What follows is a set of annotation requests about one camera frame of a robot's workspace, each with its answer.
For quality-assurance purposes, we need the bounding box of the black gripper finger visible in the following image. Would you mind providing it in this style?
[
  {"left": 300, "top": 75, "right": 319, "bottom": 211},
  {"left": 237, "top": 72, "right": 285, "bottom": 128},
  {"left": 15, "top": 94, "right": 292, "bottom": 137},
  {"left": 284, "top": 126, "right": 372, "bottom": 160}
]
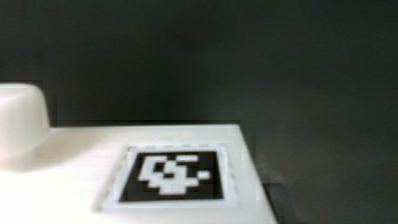
[{"left": 262, "top": 183, "right": 300, "bottom": 224}]

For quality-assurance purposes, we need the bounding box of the white drawer with tag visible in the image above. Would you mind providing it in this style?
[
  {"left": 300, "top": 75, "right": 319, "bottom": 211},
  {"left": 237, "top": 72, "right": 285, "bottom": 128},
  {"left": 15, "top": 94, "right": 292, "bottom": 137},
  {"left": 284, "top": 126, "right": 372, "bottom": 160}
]
[{"left": 0, "top": 83, "right": 276, "bottom": 224}]

